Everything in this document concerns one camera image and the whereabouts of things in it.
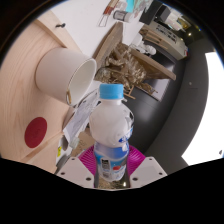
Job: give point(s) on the brown relief sculpture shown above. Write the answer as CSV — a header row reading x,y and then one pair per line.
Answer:
x,y
126,68

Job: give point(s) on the white plaster bust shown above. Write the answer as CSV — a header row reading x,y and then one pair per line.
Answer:
x,y
145,45

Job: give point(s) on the long ceiling light strip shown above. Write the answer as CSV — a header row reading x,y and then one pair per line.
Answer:
x,y
206,110

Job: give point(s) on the white bottle with blue cap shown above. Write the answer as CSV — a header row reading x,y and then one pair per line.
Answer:
x,y
111,130

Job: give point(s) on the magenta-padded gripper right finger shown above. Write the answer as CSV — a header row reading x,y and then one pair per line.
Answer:
x,y
148,170

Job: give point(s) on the small paint jar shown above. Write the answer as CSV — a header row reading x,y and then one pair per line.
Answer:
x,y
121,15

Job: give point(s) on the white cabinet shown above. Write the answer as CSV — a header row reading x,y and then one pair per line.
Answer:
x,y
170,40

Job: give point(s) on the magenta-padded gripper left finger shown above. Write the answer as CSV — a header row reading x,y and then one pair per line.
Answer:
x,y
78,171

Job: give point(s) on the light wooden drawing board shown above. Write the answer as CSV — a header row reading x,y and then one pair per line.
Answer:
x,y
20,83
46,156

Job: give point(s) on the paint brush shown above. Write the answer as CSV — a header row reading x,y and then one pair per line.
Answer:
x,y
108,13

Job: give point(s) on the flat round red coaster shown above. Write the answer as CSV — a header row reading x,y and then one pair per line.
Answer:
x,y
35,132

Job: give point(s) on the white cup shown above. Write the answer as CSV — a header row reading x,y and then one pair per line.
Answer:
x,y
56,75

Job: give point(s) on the small yellow tag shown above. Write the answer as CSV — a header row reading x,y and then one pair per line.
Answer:
x,y
59,151

